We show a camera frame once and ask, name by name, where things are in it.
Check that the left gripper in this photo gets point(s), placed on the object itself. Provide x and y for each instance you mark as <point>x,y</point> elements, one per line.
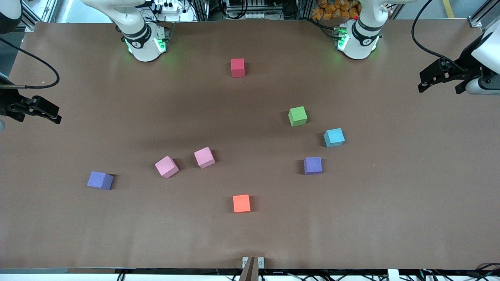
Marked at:
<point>465,61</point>

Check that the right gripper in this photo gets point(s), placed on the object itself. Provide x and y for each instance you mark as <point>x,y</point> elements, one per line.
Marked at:
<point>7,102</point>

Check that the pink foam block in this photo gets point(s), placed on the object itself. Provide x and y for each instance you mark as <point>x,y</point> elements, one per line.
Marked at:
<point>166,167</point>
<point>204,157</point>

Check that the green foam block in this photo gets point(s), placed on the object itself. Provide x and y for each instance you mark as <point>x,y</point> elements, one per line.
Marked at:
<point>297,116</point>

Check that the purple foam block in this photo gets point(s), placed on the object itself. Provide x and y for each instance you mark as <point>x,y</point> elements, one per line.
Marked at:
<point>100,180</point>
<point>313,165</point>

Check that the red foam block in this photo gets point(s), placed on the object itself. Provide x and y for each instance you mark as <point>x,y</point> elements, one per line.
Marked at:
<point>238,68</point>

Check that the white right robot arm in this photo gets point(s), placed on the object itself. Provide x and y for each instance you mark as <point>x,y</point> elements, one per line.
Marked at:
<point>144,43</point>

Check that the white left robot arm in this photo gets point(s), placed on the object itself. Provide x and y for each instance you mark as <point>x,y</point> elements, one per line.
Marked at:
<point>361,39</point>

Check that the light blue foam block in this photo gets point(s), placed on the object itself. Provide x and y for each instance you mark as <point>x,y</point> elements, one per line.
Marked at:
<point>334,137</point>

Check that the orange snack bag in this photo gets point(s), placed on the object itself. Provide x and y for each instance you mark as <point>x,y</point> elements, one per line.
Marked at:
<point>336,9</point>

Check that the white power strip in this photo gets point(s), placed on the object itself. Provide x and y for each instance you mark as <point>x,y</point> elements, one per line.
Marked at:
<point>172,9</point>

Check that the white paper tag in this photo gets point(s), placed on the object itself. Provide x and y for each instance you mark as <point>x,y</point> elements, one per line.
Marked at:
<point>393,275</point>

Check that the grey power strip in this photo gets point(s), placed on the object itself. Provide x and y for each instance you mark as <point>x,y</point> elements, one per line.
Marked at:
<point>250,15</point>

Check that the orange foam block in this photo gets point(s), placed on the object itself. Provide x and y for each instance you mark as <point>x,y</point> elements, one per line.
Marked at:
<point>241,203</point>

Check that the aluminium frame profile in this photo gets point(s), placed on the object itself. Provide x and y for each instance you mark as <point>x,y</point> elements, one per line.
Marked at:
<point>39,13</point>
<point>482,15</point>

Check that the small metal bracket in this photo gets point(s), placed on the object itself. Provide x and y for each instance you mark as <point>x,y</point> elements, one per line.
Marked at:
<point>253,260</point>

